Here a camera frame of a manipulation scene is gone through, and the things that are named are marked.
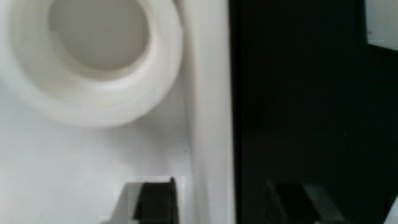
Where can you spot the white square tabletop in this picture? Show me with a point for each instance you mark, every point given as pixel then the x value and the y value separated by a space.
pixel 115 107

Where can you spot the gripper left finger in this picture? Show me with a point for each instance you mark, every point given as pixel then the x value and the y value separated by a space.
pixel 148 203

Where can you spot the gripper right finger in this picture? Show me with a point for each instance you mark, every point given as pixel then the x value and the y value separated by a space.
pixel 299 205

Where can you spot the white right fence piece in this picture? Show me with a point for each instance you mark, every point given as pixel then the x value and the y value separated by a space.
pixel 383 23

